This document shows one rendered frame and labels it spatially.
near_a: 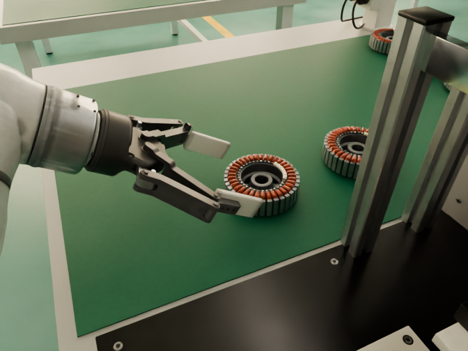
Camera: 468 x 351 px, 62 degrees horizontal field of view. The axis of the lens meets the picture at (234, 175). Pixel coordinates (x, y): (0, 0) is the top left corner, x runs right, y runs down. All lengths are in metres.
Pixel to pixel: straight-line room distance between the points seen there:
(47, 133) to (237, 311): 0.27
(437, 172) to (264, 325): 0.26
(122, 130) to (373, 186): 0.28
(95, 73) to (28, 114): 0.60
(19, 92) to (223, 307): 0.30
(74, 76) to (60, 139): 0.59
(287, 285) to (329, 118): 0.42
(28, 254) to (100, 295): 1.18
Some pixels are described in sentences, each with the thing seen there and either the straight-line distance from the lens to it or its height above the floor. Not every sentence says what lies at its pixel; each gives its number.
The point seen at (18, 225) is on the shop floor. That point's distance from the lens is 1.80.
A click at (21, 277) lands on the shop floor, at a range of 1.61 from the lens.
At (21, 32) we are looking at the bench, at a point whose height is 0.73.
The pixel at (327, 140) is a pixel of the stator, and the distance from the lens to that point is 0.67.
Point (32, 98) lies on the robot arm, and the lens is 0.44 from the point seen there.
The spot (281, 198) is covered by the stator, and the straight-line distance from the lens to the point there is 0.55.
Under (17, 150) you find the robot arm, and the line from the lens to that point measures 0.43.
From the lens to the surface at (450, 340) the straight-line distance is 0.34.
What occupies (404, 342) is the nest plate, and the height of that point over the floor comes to 0.78.
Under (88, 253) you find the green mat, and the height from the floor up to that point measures 0.75.
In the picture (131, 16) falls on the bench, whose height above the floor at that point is 0.73.
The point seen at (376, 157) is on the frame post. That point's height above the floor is 0.92.
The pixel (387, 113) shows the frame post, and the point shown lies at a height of 0.96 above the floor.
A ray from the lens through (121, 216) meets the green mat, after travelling 0.58.
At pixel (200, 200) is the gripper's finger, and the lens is 0.44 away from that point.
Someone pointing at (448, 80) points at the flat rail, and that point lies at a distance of 0.35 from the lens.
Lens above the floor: 1.15
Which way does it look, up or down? 39 degrees down
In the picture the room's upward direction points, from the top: straight up
